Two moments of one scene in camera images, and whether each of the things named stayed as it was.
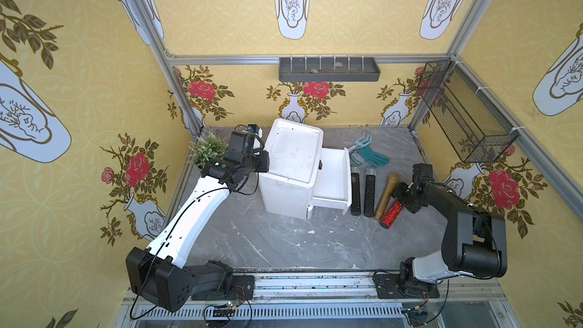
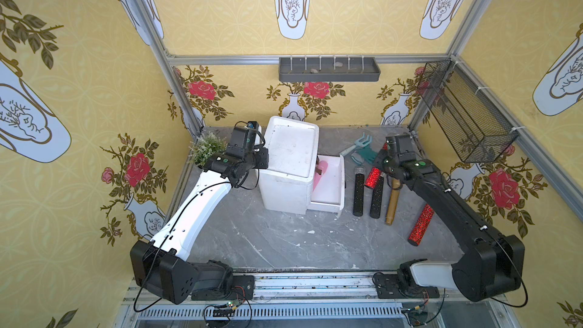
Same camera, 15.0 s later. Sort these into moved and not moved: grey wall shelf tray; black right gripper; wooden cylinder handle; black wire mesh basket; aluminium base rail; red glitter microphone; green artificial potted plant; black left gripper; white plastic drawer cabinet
Moved: black right gripper; red glitter microphone; wooden cylinder handle
Not moved: aluminium base rail; white plastic drawer cabinet; black wire mesh basket; green artificial potted plant; black left gripper; grey wall shelf tray
